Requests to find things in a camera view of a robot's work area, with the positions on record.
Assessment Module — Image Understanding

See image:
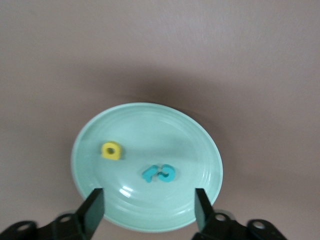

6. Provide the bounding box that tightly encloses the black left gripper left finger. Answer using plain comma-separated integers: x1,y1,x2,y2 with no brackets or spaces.
0,187,105,240

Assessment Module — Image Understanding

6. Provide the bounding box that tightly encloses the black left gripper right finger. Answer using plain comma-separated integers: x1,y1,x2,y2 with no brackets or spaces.
192,188,291,240

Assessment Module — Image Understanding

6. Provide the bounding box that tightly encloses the teal foam letter c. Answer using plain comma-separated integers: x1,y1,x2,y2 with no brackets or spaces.
156,164,176,183

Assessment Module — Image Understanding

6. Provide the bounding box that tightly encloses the yellow foam letter d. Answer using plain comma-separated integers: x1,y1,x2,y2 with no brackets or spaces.
100,141,124,161

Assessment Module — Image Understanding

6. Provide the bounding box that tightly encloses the teal foam letter r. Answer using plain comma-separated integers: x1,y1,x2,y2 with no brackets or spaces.
141,164,159,183

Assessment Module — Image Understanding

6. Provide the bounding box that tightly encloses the green round plate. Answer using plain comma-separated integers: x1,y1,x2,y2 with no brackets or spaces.
70,101,224,233

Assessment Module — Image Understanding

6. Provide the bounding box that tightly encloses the brown table cover sheet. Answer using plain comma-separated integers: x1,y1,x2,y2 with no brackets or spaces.
0,0,320,240

